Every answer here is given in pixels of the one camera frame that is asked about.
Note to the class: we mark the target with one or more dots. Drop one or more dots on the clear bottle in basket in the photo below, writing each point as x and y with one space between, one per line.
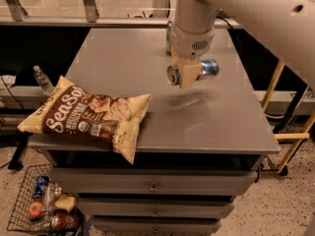
51 193

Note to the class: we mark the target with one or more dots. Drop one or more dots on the green soda can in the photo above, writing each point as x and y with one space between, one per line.
168 37

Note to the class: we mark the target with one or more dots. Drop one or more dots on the black wire basket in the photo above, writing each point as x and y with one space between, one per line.
20 220

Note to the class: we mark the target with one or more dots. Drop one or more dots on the orange fruit in basket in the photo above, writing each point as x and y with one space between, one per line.
35 210

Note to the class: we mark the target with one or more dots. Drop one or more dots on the blue can in basket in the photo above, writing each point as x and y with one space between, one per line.
40 182

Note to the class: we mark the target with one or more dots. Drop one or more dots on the grey drawer cabinet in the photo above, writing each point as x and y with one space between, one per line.
198 148

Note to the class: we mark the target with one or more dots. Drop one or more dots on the yellow sponge in basket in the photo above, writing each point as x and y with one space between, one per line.
65 203

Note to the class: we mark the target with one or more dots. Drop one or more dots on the brown yellow chip bag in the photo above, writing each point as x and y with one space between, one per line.
97 119

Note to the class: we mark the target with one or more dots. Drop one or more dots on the blue silver redbull can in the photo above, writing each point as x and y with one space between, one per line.
210 69

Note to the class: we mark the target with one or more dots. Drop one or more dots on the clear plastic water bottle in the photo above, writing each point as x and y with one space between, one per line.
43 80

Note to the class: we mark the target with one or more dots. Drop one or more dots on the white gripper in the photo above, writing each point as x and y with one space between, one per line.
189 44

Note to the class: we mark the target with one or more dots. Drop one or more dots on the yellow wooden ladder frame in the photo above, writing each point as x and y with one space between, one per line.
297 138

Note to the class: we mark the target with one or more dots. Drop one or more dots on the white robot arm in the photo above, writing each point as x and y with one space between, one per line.
285 27

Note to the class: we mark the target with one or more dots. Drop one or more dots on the red jar in basket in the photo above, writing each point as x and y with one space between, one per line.
62 220

